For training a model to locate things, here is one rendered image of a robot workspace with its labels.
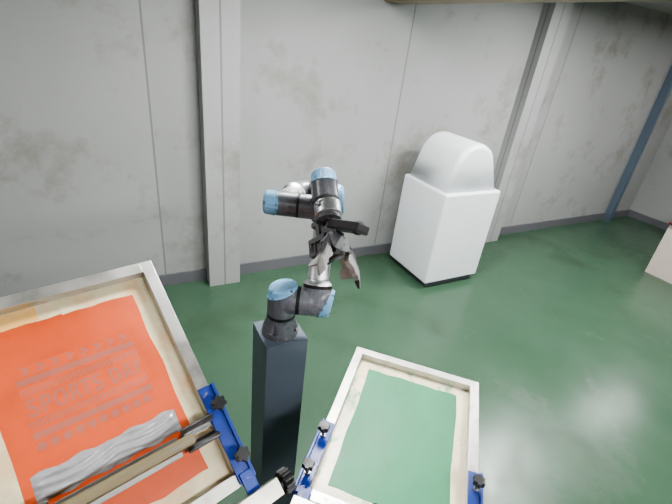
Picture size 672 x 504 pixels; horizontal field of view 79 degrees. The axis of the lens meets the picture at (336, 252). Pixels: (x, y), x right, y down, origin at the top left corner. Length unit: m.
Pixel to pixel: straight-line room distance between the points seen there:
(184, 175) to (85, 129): 0.80
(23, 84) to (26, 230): 1.11
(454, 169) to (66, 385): 3.57
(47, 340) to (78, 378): 0.15
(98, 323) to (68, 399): 0.23
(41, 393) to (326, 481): 0.92
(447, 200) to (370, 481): 3.03
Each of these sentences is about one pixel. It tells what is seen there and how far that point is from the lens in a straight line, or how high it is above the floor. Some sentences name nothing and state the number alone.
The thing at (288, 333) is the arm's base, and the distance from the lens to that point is 1.70.
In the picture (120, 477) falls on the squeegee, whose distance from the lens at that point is 1.27.
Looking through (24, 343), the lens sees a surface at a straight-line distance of 1.48.
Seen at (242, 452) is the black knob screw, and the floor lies 1.24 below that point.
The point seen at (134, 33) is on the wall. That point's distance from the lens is 3.68.
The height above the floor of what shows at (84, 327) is 1.45.
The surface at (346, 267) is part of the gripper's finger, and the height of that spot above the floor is 1.78.
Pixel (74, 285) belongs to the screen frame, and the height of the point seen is 1.55.
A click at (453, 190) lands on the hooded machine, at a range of 4.23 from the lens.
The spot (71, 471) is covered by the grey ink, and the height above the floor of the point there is 1.26.
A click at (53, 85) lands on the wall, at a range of 3.72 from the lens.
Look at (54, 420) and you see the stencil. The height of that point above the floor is 1.33.
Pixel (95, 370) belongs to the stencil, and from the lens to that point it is 1.44.
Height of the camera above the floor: 2.31
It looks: 27 degrees down
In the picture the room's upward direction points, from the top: 7 degrees clockwise
